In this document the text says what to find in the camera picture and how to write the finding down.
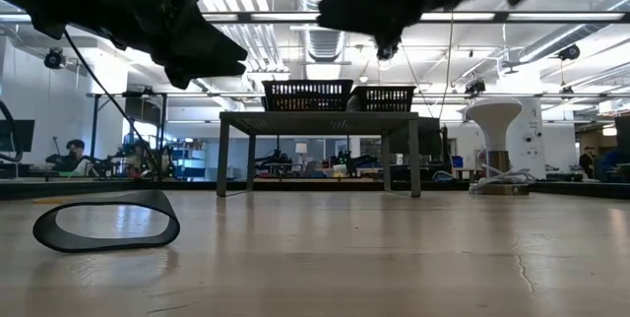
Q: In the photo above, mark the black computer monitor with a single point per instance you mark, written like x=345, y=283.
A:
x=22, y=135

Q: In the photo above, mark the small white desk lamp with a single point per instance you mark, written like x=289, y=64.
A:
x=301, y=148

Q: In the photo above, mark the person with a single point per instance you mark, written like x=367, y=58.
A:
x=586, y=162
x=74, y=152

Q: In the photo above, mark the black background frame stand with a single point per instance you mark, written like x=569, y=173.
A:
x=163, y=135

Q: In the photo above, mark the wide black rubber band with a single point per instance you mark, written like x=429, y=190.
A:
x=98, y=245

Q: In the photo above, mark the white mushroom table lamp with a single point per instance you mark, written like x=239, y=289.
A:
x=493, y=115

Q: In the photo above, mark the silver ventilation duct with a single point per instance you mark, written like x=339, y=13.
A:
x=327, y=44

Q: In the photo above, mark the black plastic mesh basket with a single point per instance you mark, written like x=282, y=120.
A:
x=381, y=89
x=305, y=82

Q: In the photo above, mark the black aluminium table frame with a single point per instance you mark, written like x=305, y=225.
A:
x=320, y=185

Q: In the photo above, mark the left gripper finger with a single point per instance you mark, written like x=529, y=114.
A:
x=197, y=67
x=202, y=41

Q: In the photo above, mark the thin yellow rubber band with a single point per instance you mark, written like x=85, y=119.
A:
x=46, y=202

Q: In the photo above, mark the black overhead crossbar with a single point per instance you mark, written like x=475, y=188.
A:
x=275, y=17

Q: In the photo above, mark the gray perforated metal shelf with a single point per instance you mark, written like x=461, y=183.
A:
x=320, y=122

